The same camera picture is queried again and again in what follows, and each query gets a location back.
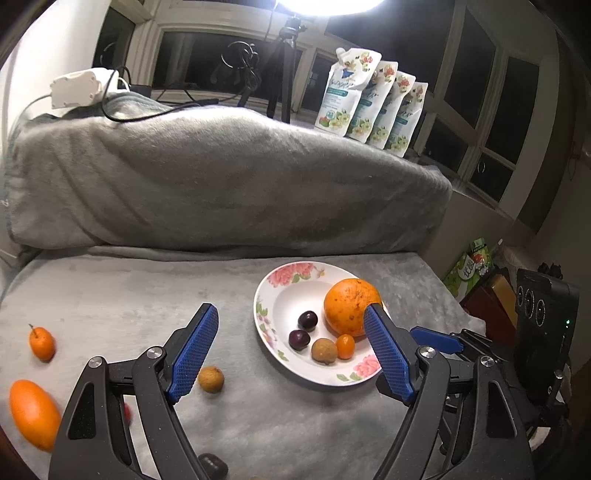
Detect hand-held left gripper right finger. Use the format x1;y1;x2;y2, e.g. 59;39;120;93
363;305;536;480

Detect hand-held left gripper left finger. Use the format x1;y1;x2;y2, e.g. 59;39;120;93
48;303;220;480

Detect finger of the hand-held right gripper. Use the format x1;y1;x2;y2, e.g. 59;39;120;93
410;326;515;370

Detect brown longan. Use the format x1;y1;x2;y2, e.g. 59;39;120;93
198;366;225;394
311;338;336;365

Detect large rough-skinned orange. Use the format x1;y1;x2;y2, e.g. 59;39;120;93
323;278;384;336

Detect white floral plate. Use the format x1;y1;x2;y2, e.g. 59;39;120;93
253;261;393;387

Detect small mandarin with stem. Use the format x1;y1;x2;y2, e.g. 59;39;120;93
28;323;57;363

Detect smooth orange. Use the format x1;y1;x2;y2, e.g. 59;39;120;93
9;379;62;452

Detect brown cardboard box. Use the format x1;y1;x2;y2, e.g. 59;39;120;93
459;277;518;342

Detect green printed package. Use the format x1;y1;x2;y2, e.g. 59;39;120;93
443;237;492;298

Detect grey fleece blanket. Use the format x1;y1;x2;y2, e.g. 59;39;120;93
0;90;488;480

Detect floral refill pouch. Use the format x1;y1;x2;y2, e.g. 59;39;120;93
385;80;428;158
346;60;399;143
369;70;415;151
315;47;382;137

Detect white power strip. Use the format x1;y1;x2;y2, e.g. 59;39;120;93
50;68;122;109

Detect black tripod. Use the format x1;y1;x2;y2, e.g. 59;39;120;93
235;16;308;124

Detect black cables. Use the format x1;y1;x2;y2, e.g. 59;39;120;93
99;65;259;123

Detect white power strip cable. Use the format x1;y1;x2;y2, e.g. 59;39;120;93
16;92;54;125

